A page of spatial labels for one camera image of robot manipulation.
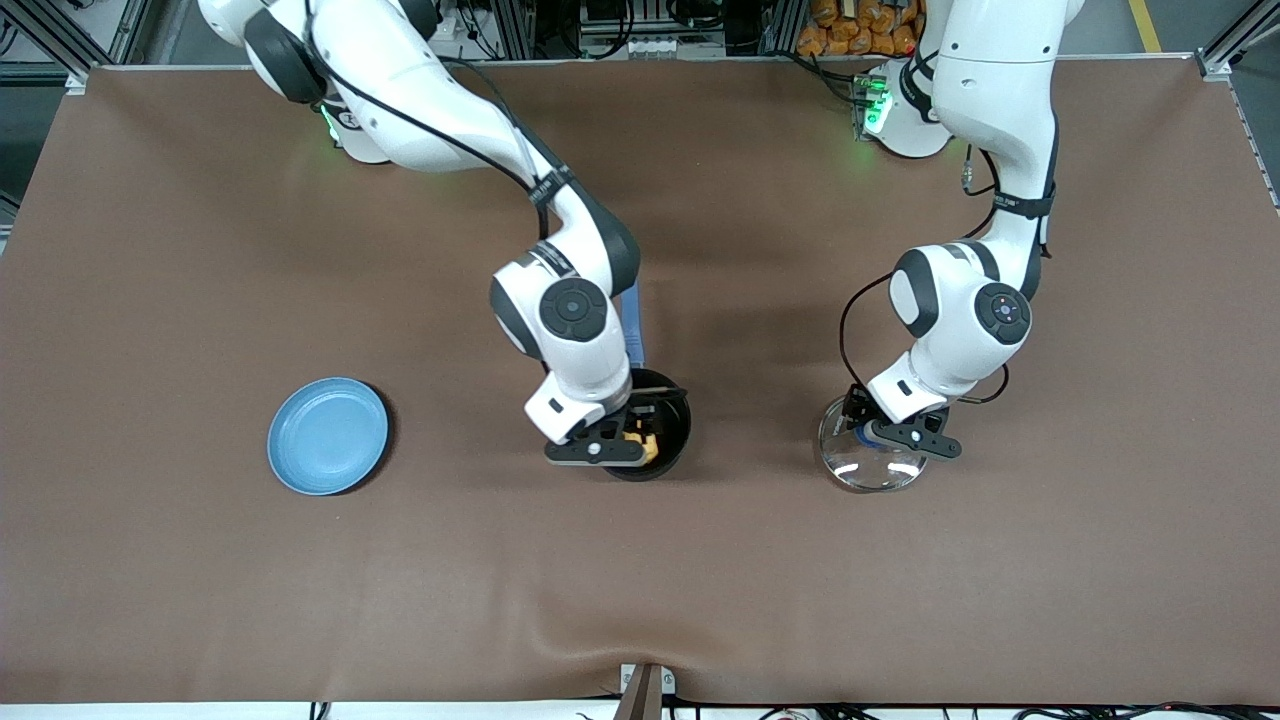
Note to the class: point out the glass lid with blue knob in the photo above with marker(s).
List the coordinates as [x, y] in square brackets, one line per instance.
[880, 475]

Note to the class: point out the yellow potato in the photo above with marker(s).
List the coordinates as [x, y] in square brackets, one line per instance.
[642, 447]

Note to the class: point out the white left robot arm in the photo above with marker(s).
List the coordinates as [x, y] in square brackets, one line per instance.
[970, 300]

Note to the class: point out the orange packets pile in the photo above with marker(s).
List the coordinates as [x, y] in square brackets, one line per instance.
[850, 30]

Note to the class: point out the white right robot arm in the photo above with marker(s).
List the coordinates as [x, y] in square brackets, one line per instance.
[570, 310]

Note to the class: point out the aluminium frame profile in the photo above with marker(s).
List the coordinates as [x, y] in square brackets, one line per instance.
[517, 28]

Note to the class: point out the blue round plate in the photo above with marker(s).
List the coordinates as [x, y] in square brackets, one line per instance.
[328, 435]

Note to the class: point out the metal table clamp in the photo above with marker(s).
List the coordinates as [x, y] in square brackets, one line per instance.
[668, 682]

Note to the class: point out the brown table mat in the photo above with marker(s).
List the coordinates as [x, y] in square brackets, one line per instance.
[800, 560]

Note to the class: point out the white power strip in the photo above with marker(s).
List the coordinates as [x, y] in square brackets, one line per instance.
[640, 45]

